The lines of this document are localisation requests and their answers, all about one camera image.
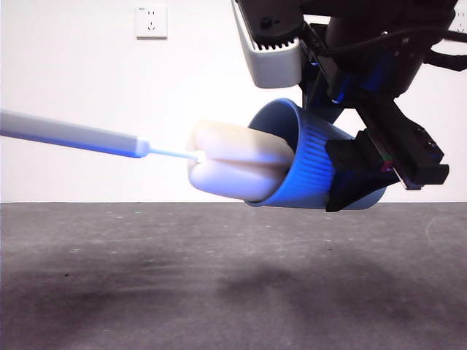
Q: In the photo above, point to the blue ribbed plastic cup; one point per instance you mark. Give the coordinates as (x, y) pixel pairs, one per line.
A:
(310, 164)

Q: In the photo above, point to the white wall socket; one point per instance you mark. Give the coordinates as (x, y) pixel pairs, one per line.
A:
(151, 22)
(461, 20)

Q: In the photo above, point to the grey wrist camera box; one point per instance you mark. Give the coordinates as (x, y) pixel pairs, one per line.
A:
(273, 69)

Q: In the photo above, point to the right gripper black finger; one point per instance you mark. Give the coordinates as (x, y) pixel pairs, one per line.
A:
(357, 164)
(321, 104)

